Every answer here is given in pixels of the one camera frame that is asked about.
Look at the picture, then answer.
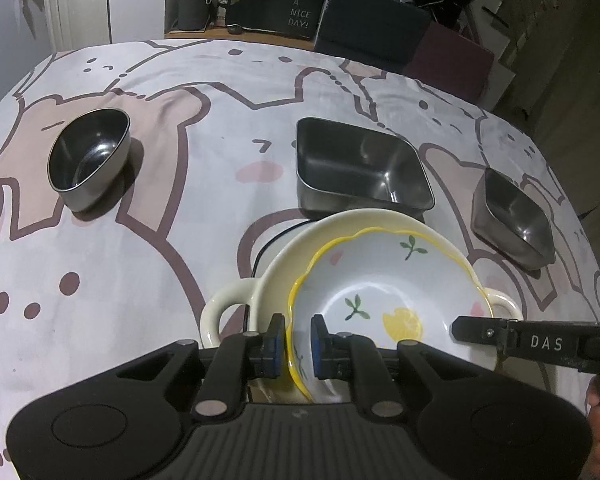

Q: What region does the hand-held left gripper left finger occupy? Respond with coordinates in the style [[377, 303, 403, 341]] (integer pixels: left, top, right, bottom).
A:
[[115, 312, 286, 423]]

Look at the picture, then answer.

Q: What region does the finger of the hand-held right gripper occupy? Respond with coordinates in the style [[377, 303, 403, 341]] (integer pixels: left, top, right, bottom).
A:
[[450, 315, 512, 350]]

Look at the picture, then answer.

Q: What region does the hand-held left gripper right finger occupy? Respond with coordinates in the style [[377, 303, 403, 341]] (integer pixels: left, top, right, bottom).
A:
[[312, 314, 486, 421]]

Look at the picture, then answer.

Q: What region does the cream two-handled bowl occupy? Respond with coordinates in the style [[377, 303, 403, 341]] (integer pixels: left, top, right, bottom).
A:
[[200, 208, 523, 403]]

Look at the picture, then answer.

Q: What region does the white yellow-rimmed flower bowl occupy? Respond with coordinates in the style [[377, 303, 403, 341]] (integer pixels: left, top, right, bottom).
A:
[[286, 226, 501, 403]]

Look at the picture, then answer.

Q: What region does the white square leaf-print plate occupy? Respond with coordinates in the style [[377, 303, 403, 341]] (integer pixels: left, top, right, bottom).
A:
[[250, 216, 326, 281]]

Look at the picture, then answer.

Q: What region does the small square steel bowl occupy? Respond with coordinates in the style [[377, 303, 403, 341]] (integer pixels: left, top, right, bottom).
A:
[[471, 167, 556, 268]]

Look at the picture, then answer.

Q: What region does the large square steel container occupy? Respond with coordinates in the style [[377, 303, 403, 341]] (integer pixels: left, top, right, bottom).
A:
[[295, 117, 436, 221]]

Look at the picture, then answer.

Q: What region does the round steel bowl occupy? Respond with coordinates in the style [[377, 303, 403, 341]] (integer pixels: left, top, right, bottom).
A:
[[47, 108, 132, 212]]

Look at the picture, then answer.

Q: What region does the bear-print blanket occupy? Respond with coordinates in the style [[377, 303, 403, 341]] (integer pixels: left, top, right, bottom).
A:
[[0, 39, 600, 480]]

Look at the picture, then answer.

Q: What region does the maroon cushion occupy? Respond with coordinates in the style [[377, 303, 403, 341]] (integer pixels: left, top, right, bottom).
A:
[[402, 21, 496, 106]]

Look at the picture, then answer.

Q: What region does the wooden bench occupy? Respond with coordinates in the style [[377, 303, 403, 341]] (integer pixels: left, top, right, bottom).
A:
[[165, 27, 316, 52]]

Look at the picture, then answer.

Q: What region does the dark blue cushion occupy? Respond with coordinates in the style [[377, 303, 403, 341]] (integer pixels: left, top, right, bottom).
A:
[[314, 0, 431, 73]]

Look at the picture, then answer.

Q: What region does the black lettered poster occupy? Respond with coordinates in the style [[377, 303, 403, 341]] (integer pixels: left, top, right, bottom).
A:
[[225, 0, 328, 41]]

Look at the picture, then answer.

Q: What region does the dark round bin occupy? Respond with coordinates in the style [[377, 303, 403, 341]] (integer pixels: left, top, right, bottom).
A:
[[176, 0, 216, 31]]

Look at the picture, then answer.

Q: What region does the white cabinet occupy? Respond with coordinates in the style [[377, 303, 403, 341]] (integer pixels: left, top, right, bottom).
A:
[[42, 0, 168, 53]]

